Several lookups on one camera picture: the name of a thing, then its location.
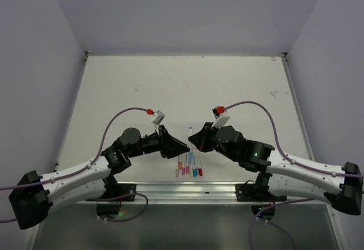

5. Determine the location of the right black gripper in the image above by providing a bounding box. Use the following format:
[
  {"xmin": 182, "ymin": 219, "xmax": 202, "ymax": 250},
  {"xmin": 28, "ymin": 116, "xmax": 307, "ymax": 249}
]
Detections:
[{"xmin": 189, "ymin": 121, "xmax": 239, "ymax": 162}]

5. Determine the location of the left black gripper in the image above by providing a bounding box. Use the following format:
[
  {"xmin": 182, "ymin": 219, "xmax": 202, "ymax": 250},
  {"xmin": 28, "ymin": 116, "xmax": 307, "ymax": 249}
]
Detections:
[{"xmin": 127, "ymin": 124, "xmax": 189, "ymax": 158}]

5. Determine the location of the light blue pen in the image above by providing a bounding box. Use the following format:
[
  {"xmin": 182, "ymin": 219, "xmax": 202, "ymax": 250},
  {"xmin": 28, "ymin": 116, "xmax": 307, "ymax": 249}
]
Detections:
[{"xmin": 188, "ymin": 125, "xmax": 195, "ymax": 151}]

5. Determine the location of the blue cap pen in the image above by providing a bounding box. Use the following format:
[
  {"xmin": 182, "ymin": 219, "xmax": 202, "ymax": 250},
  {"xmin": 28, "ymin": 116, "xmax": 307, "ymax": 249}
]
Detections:
[{"xmin": 190, "ymin": 151, "xmax": 197, "ymax": 177}]

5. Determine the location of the red cap pen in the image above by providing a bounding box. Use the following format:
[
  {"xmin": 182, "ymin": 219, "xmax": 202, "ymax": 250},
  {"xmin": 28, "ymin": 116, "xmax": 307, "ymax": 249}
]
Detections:
[{"xmin": 195, "ymin": 150, "xmax": 203, "ymax": 176}]

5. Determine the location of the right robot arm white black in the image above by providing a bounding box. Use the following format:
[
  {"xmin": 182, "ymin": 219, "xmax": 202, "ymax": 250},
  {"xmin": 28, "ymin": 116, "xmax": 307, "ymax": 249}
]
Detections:
[{"xmin": 188, "ymin": 122, "xmax": 363, "ymax": 215}]

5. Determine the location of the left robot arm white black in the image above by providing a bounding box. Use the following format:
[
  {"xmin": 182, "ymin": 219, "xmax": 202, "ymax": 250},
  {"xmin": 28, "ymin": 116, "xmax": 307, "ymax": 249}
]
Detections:
[{"xmin": 9, "ymin": 125, "xmax": 189, "ymax": 229}]

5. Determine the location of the pink cap pen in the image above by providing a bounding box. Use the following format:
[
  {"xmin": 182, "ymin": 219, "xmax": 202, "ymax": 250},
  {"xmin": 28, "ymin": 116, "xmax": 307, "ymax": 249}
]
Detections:
[{"xmin": 181, "ymin": 153, "xmax": 189, "ymax": 175}]

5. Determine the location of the orange band pen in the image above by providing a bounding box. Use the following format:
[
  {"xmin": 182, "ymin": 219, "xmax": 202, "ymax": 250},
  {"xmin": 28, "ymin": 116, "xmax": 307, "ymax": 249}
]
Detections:
[{"xmin": 178, "ymin": 156, "xmax": 184, "ymax": 170}]

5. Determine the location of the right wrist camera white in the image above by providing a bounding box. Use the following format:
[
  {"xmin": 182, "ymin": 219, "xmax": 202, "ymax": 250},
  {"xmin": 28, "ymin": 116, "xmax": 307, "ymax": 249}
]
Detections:
[{"xmin": 212, "ymin": 106, "xmax": 230, "ymax": 128}]

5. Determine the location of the aluminium mounting rail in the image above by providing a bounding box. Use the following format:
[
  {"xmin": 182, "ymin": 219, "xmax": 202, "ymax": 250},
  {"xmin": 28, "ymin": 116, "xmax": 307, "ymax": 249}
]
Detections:
[{"xmin": 82, "ymin": 177, "xmax": 330, "ymax": 204}]

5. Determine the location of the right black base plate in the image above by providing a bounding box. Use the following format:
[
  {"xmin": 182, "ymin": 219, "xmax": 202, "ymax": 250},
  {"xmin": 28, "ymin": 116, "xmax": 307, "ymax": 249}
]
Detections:
[{"xmin": 235, "ymin": 180, "xmax": 287, "ymax": 203}]

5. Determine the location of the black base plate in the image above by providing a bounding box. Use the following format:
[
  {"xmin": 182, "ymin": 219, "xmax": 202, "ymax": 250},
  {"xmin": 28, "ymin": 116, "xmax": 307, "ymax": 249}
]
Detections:
[
  {"xmin": 235, "ymin": 180, "xmax": 287, "ymax": 203},
  {"xmin": 87, "ymin": 183, "xmax": 136, "ymax": 202}
]

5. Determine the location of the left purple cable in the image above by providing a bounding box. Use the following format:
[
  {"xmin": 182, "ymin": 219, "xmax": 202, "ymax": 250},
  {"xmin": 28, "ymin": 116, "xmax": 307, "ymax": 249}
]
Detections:
[{"xmin": 0, "ymin": 107, "xmax": 154, "ymax": 224}]

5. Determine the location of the purple cable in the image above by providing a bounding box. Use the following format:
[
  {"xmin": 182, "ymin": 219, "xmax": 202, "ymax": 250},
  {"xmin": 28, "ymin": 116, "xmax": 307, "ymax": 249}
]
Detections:
[
  {"xmin": 0, "ymin": 107, "xmax": 154, "ymax": 224},
  {"xmin": 216, "ymin": 101, "xmax": 364, "ymax": 250}
]

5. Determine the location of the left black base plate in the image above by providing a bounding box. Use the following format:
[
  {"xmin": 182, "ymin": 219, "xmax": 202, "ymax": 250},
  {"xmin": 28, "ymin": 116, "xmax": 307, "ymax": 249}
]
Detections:
[{"xmin": 87, "ymin": 183, "xmax": 136, "ymax": 202}]

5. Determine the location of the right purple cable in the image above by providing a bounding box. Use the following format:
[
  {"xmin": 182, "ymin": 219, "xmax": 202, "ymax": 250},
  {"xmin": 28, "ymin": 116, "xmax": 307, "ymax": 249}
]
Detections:
[{"xmin": 216, "ymin": 101, "xmax": 364, "ymax": 250}]

